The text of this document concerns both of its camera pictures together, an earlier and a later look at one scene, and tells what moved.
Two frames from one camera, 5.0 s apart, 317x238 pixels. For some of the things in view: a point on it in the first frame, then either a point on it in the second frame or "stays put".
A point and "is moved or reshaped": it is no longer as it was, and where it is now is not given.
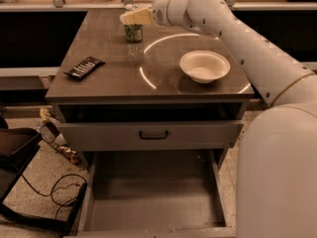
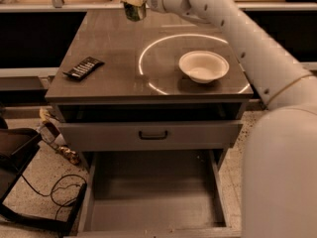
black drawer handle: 154,137 stays put
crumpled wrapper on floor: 51,131 stays put
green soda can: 134,33 is moved or reshaped
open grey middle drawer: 156,193 stays put
